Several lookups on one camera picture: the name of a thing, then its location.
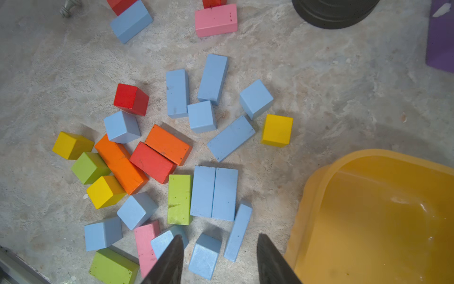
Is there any red block near back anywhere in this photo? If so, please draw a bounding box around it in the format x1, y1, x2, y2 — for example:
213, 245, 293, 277
203, 0, 227, 9

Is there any green long block front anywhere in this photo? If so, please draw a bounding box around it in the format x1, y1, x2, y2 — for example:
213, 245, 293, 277
89, 248, 139, 284

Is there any black microphone stand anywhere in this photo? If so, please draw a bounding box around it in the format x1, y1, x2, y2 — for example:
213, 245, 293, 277
292, 0, 379, 30

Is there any yellow cube right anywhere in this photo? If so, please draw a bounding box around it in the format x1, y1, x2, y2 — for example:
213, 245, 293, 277
261, 114, 293, 147

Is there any blue long block pair right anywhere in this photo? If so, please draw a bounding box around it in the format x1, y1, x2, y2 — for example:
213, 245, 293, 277
212, 168, 238, 221

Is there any red block far left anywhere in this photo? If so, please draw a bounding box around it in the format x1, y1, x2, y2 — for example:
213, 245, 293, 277
107, 0, 137, 16

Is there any red long block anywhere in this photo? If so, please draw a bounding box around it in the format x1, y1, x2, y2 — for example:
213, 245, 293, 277
130, 142, 177, 184

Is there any orange long block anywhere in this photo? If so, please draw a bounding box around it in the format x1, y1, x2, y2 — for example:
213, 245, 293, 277
95, 134, 149, 195

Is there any blue long block pair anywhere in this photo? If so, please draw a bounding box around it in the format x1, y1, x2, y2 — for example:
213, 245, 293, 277
190, 166, 216, 218
212, 168, 238, 221

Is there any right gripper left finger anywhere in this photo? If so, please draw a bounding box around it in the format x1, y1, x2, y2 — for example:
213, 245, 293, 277
141, 235, 184, 284

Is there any green long block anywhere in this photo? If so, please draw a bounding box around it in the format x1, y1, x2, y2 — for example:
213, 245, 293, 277
89, 248, 139, 284
167, 175, 192, 226

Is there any yellow cube far left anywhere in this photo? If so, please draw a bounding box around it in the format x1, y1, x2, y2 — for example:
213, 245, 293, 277
52, 131, 95, 160

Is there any pink block near back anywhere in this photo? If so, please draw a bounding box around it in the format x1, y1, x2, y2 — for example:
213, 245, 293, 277
195, 4, 238, 38

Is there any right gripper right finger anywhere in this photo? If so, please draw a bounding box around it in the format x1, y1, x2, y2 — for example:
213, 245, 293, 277
257, 233, 302, 284

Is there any yellow cube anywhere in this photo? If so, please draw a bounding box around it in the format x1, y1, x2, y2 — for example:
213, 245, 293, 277
87, 175, 127, 209
261, 114, 293, 147
52, 131, 95, 160

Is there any green cube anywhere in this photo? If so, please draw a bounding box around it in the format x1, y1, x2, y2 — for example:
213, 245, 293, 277
71, 152, 111, 185

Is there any blue long block tilted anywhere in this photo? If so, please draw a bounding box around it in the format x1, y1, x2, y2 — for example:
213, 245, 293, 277
197, 54, 229, 105

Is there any purple metronome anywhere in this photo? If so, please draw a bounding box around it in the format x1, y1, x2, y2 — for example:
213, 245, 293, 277
426, 0, 454, 73

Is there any blue thin long block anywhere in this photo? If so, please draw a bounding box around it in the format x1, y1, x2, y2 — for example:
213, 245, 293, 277
223, 200, 253, 262

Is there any blue long block diagonal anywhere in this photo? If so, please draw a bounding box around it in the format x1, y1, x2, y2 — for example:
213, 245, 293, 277
207, 116, 256, 162

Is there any yellow plastic tray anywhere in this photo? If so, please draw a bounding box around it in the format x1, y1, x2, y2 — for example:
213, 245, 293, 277
284, 149, 454, 284

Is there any blue long block upright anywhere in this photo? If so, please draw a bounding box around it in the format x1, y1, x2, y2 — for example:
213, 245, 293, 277
166, 69, 190, 119

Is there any blue long block pair left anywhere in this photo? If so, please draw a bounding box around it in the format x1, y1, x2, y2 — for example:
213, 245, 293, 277
190, 166, 216, 218

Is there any blue cube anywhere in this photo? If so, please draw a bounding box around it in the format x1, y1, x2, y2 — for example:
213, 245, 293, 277
104, 111, 141, 144
84, 216, 123, 252
117, 192, 158, 230
188, 101, 217, 134
240, 80, 274, 120
150, 225, 189, 259

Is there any blue cube beside pink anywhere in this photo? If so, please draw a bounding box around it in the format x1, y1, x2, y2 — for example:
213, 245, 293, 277
150, 225, 189, 259

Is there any red cube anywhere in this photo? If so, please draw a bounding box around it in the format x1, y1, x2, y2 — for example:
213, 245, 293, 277
113, 84, 150, 116

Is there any orange short block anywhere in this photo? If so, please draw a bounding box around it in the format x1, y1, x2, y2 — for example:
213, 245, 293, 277
145, 124, 192, 166

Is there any green long block centre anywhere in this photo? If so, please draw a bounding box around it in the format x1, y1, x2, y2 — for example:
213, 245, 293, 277
167, 175, 192, 226

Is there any pink long block front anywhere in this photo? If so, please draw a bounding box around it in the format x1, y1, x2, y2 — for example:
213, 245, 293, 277
134, 220, 161, 278

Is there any yellow cube front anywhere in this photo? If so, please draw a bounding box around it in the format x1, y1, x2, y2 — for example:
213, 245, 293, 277
87, 175, 127, 209

